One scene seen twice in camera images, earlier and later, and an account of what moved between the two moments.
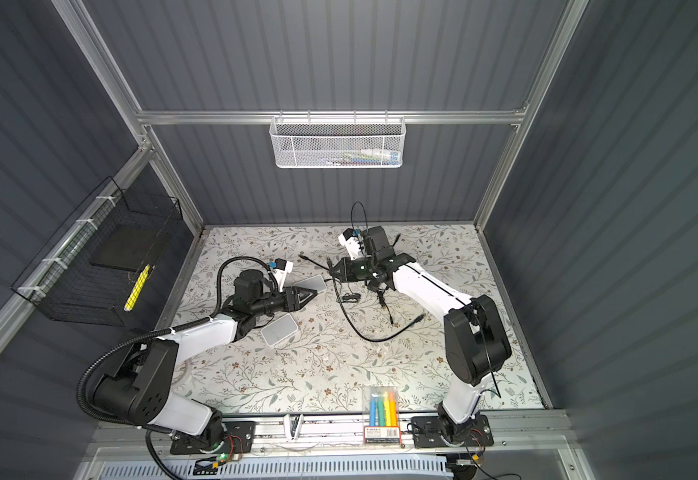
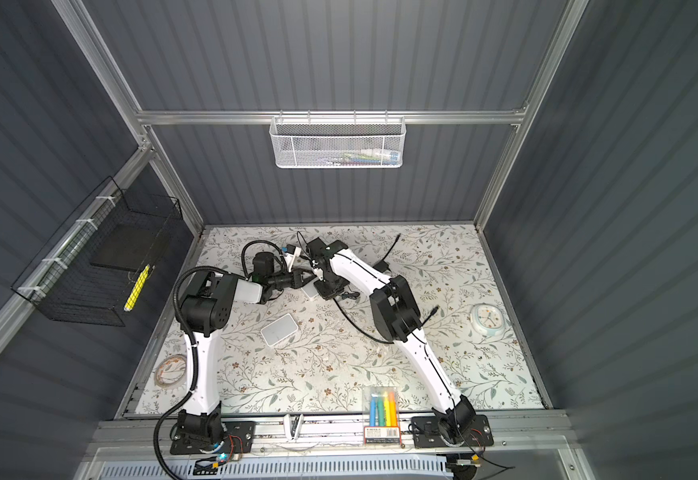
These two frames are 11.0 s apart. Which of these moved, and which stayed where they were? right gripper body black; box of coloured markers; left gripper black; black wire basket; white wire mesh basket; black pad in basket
Moved: right gripper body black; left gripper black
Stayed: white wire mesh basket; box of coloured markers; black pad in basket; black wire basket
